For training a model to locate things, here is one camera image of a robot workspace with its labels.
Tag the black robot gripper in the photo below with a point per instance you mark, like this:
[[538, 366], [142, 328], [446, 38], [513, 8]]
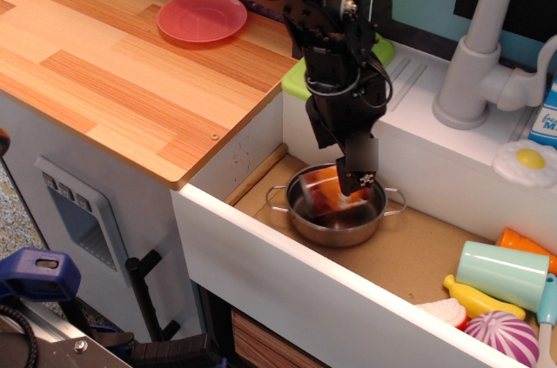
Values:
[[344, 116]]

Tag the orange and brown toy can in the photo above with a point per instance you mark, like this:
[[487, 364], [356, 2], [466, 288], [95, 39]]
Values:
[[322, 192]]

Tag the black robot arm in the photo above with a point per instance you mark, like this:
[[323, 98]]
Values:
[[334, 37]]

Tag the stainless steel pot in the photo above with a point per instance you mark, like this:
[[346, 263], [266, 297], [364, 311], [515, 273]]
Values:
[[343, 229]]

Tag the green plastic cutting board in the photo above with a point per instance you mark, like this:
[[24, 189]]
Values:
[[293, 82]]

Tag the grey toy faucet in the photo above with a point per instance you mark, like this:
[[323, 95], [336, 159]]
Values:
[[475, 78]]

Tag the orange plastic cup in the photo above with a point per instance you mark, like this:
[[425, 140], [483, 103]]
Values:
[[513, 240]]

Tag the white toy bread slice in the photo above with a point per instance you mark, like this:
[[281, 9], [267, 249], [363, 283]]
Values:
[[448, 310]]

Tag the toy fried egg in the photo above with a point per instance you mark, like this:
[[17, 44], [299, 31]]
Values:
[[526, 163]]

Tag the yellow toy banana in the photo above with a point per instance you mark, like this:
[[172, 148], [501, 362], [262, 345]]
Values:
[[477, 302]]

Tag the blue toy milk carton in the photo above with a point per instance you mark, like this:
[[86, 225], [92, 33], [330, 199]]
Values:
[[544, 128]]

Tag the mint green plastic cup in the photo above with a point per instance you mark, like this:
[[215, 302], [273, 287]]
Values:
[[515, 277]]

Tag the purple toy onion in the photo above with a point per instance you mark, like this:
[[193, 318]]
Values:
[[507, 334]]

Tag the red plastic plate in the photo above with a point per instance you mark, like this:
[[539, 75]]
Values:
[[201, 21]]

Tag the light blue toy spatula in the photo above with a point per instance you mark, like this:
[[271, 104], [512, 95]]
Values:
[[546, 318]]

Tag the grey oven control panel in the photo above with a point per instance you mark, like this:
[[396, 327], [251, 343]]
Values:
[[84, 224]]

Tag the blue clamp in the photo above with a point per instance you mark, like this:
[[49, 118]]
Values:
[[39, 275]]

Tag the black oven door handle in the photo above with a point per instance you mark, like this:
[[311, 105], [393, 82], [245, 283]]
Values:
[[137, 270]]

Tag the aluminium frame with bracket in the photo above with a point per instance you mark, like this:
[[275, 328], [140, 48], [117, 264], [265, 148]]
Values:
[[32, 336]]

